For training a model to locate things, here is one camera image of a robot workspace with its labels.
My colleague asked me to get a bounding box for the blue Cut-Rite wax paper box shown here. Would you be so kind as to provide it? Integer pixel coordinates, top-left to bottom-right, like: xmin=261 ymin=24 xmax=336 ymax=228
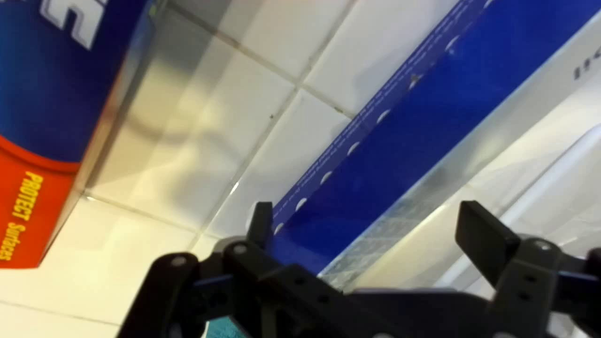
xmin=0 ymin=0 xmax=165 ymax=270

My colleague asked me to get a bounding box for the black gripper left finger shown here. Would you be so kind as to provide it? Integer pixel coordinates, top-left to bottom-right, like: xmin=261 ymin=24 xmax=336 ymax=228
xmin=118 ymin=200 xmax=391 ymax=338

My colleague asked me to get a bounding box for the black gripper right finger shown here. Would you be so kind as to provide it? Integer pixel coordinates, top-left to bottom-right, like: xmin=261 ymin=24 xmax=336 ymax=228
xmin=455 ymin=198 xmax=601 ymax=338

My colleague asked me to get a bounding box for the dark blue dotted foil box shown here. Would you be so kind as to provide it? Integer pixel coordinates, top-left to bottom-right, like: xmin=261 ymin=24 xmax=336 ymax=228
xmin=269 ymin=0 xmax=601 ymax=290

